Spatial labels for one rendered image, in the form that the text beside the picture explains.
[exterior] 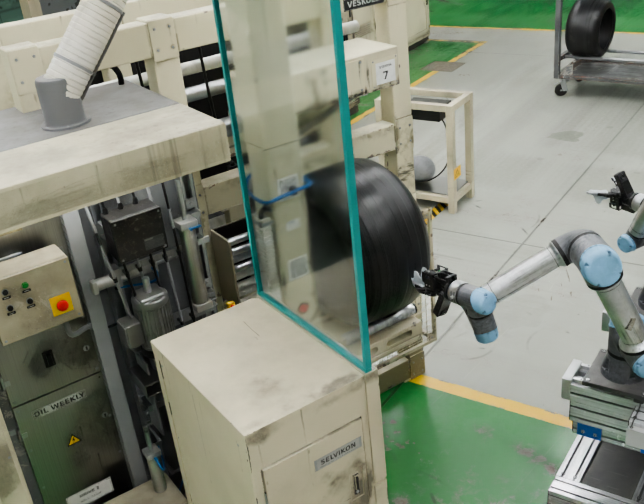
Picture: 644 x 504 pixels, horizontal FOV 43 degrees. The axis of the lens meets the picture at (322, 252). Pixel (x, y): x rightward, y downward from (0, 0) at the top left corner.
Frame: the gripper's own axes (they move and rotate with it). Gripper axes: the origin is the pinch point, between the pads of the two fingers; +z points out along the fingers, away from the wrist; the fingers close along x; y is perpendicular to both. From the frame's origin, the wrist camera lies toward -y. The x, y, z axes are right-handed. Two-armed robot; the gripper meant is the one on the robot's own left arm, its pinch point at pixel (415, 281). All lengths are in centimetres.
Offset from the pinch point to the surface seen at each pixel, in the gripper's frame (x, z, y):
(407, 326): -5.0, 14.9, -24.4
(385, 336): 5.1, 15.2, -24.4
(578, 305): -172, 81, -103
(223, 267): 38, 69, 1
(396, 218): 1.7, 3.4, 22.7
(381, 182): -0.9, 12.7, 33.0
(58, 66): 86, 41, 90
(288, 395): 76, -43, 9
